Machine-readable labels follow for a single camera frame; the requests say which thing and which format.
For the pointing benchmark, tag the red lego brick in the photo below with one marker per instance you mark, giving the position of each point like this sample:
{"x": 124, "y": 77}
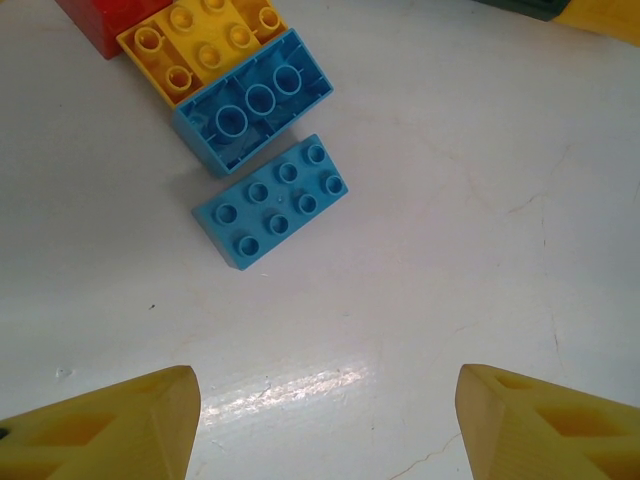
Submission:
{"x": 115, "y": 20}

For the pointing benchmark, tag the yellow lego brick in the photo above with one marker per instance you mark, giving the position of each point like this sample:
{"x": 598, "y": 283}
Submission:
{"x": 267, "y": 20}
{"x": 200, "y": 50}

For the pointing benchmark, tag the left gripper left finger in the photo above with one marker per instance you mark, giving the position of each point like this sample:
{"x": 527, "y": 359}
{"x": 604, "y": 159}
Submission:
{"x": 100, "y": 440}

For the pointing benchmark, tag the yellow plastic container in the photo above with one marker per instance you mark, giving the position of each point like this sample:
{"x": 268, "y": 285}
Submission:
{"x": 610, "y": 20}

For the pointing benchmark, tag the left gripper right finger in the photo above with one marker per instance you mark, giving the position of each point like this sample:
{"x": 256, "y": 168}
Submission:
{"x": 550, "y": 440}

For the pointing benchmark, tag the blue lego brick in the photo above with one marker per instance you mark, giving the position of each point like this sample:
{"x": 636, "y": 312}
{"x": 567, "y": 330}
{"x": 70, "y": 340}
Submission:
{"x": 260, "y": 100}
{"x": 270, "y": 205}

